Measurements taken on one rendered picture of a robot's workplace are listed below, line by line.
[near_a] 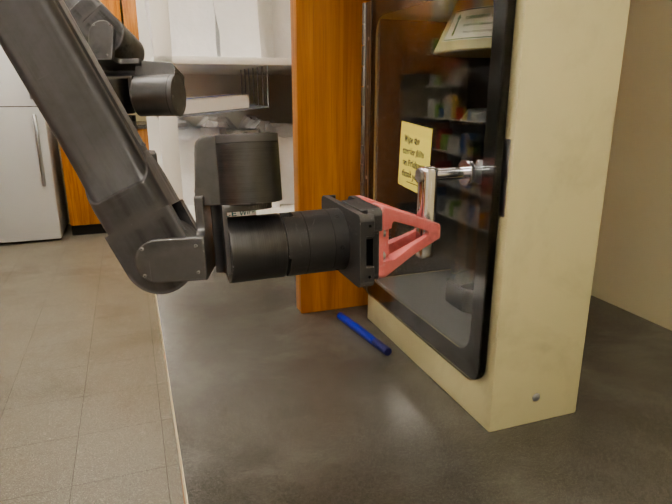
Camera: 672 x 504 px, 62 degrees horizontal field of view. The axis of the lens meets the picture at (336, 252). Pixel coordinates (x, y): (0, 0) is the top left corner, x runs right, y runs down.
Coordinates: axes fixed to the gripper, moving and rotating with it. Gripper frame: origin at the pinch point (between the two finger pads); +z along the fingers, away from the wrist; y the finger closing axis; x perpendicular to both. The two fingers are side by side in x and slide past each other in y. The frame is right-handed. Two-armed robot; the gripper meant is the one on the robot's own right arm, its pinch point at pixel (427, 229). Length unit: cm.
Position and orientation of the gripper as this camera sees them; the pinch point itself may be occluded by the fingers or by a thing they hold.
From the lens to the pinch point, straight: 55.6
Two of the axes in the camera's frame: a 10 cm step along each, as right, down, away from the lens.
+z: 9.4, -1.1, 3.2
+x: 0.1, 9.6, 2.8
